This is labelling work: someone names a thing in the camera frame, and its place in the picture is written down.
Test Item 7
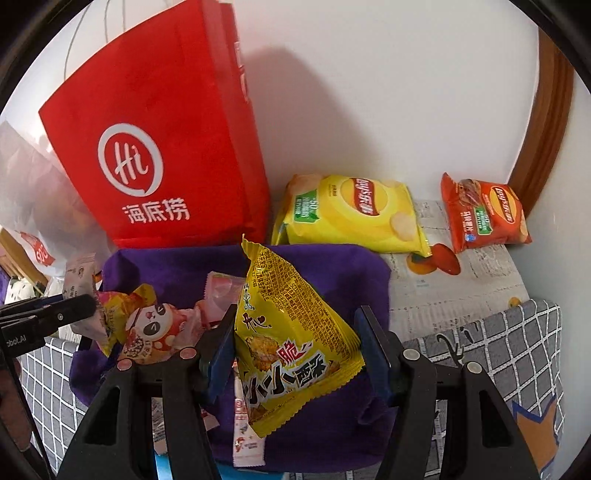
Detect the panda print snack packet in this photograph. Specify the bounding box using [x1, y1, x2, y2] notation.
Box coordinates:
[96, 283, 204, 365]

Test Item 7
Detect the yellow chips bag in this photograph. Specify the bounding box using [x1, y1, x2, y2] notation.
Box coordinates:
[270, 173, 432, 258]

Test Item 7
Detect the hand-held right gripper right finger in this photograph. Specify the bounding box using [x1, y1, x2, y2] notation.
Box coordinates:
[353, 305, 541, 480]

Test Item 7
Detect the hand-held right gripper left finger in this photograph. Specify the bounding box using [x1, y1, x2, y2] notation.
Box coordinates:
[55, 305, 238, 480]

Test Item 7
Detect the orange chips bag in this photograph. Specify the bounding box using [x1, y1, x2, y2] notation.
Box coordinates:
[440, 172, 533, 254]

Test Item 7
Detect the white plastic shopping bag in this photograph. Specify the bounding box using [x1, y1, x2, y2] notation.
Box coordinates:
[0, 120, 109, 280]

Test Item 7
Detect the purple towel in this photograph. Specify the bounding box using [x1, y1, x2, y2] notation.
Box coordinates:
[69, 244, 393, 474]

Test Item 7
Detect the white floral pillow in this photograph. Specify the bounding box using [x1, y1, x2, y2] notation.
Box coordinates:
[0, 277, 38, 305]

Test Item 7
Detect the brown wooden door frame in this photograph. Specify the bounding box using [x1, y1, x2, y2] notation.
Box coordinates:
[508, 28, 575, 217]

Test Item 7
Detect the grey plaid bedsheet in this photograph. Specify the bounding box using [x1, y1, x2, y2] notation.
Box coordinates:
[18, 298, 566, 480]

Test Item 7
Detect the red paper shopping bag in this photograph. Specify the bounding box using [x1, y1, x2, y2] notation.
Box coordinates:
[38, 0, 272, 250]

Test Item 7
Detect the yellow snack packet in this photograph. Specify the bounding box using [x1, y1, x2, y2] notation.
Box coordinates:
[233, 234, 365, 438]

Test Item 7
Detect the pink and white snack packet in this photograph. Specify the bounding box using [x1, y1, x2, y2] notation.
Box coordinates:
[62, 251, 98, 301]

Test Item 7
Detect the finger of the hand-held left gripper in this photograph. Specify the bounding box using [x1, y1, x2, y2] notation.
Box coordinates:
[0, 298, 63, 319]
[0, 294, 99, 335]

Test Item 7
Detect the blue tissue pack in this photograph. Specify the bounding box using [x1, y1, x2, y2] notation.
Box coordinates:
[154, 455, 273, 480]

